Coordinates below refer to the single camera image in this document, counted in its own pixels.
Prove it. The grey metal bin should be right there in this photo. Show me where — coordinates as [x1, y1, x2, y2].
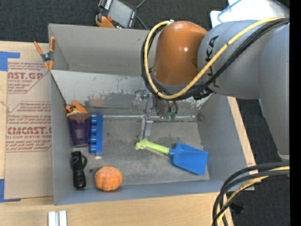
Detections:
[48, 23, 260, 206]

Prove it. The black cylinder on white bracket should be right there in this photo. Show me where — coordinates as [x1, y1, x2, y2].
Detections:
[193, 89, 213, 101]

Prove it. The blue studded building block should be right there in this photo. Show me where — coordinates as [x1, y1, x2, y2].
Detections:
[88, 113, 103, 155]

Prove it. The black flashlight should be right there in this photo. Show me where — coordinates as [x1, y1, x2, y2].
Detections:
[70, 151, 88, 190]

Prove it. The blue scoop with green handle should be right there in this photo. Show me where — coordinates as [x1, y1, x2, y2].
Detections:
[135, 139, 209, 176]

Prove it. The brown cardboard board red print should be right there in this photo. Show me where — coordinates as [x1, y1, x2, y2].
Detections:
[0, 40, 55, 202]

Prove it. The clear purple cup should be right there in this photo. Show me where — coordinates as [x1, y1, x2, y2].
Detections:
[67, 113, 91, 148]

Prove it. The orange toy pumpkin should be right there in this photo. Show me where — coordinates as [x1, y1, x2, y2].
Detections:
[94, 166, 123, 192]

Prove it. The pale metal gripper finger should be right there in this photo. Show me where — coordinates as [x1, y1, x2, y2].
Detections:
[137, 114, 154, 140]
[134, 88, 154, 114]

